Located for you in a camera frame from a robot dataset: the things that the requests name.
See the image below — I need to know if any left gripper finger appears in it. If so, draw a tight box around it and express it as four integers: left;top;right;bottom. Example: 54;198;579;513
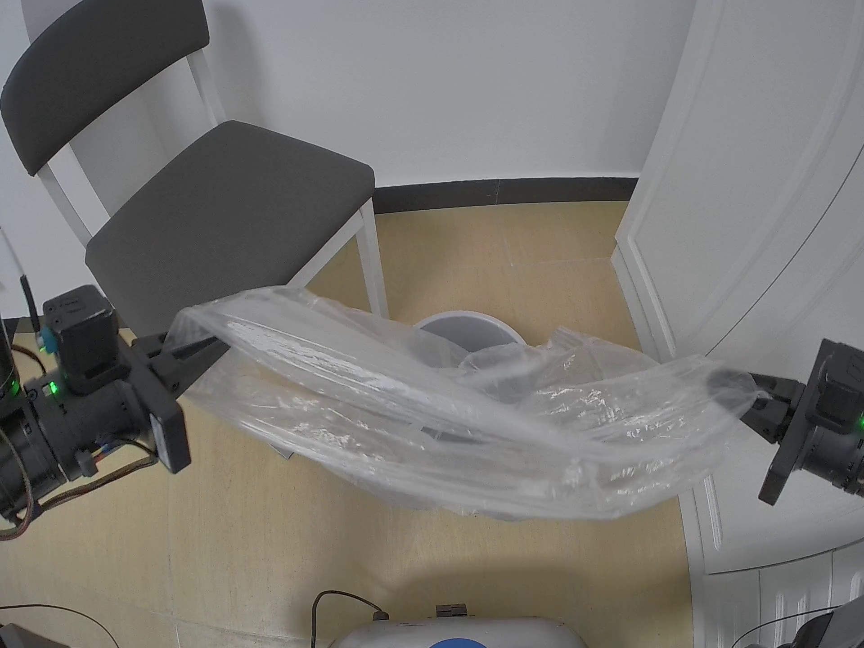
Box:
150;337;222;398

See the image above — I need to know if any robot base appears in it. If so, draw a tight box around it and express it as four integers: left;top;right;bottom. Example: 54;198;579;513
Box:
327;605;588;648

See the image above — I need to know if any black cable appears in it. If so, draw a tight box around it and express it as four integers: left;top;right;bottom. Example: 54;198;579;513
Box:
0;603;126;648
310;589;391;648
736;608;814;648

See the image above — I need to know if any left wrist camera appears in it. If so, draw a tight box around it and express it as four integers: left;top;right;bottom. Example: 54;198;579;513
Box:
42;285;124;395

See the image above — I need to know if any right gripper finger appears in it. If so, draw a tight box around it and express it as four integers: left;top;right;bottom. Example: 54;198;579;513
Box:
742;399;794;445
752;374;804;403

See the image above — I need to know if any grey and white chair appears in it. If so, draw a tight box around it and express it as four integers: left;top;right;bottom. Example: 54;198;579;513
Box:
0;0;391;460

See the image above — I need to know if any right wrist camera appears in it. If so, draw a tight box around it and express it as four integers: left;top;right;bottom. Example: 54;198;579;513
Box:
813;347;864;438

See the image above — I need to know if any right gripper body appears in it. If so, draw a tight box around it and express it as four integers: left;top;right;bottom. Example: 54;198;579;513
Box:
757;338;864;506

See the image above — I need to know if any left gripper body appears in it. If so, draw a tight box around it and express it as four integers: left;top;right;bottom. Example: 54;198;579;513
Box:
27;345;194;481

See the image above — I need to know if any clear plastic bag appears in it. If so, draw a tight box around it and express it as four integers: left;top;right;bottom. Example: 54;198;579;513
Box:
165;285;770;521

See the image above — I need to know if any white trash bin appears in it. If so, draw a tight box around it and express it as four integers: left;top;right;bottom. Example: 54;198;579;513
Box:
395;309;534;477

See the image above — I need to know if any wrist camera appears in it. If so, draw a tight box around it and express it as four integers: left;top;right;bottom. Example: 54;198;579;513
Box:
813;347;864;438
42;285;124;395

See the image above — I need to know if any white wardrobe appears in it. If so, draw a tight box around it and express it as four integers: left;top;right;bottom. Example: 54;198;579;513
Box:
613;0;864;648

